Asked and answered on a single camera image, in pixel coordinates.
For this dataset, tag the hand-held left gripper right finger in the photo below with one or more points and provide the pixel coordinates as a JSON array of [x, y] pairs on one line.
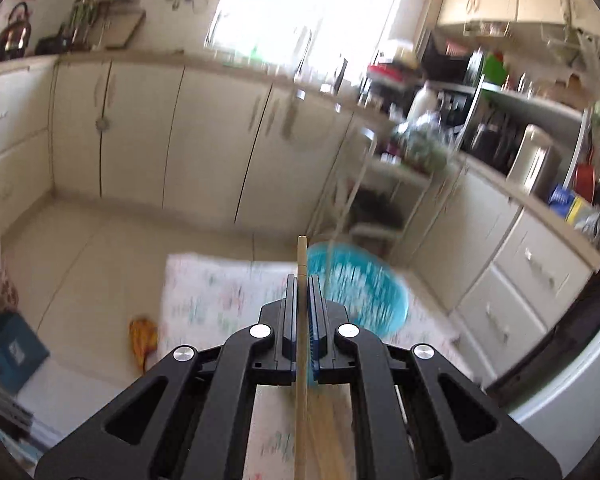
[[315, 310]]

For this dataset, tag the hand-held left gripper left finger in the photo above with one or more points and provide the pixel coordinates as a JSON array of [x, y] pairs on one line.
[[291, 310]]

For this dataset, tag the wooden chopstick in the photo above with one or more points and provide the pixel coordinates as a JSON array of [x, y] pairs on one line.
[[302, 260]]

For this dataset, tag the teal cutout plastic basket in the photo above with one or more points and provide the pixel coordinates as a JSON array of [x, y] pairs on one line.
[[360, 285]]

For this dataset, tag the floral tablecloth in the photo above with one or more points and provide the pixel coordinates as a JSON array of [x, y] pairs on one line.
[[210, 295]]

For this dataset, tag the white trolley cart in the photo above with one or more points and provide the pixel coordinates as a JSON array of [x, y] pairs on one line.
[[380, 200]]

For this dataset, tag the orange cloth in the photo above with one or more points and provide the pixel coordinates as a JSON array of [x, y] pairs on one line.
[[142, 340]]

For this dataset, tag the cream kitchen cabinet with drawers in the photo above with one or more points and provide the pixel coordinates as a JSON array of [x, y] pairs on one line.
[[520, 270]]

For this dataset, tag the cream kitchen cabinets with doors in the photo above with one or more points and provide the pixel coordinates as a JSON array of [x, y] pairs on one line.
[[145, 135]]

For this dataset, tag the white plastic jug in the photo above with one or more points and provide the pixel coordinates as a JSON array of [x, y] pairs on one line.
[[422, 105]]

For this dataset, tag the metal kitchen faucet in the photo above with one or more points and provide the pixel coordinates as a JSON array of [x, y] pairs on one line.
[[302, 55]]

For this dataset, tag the white thermos pot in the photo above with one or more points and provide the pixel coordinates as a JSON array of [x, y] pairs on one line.
[[532, 160]]

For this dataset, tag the blue and yellow packet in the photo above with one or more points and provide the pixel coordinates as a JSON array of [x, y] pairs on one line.
[[572, 207]]

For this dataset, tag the blue cardboard box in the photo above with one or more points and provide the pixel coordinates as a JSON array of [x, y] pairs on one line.
[[10, 350]]

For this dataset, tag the black microwave oven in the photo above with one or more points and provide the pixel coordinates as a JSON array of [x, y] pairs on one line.
[[450, 57]]

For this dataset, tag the metal shelf rack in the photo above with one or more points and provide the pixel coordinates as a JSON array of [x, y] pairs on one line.
[[525, 110]]

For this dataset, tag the grey metal rails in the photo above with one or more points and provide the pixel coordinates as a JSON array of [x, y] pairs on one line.
[[2, 405]]

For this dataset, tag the bright kitchen window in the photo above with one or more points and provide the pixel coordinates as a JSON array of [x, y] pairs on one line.
[[305, 0]]

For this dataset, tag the wooden cutting board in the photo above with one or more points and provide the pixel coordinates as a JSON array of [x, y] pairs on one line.
[[126, 31]]

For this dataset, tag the dark metal kettle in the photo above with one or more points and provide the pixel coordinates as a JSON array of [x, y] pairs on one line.
[[11, 35]]

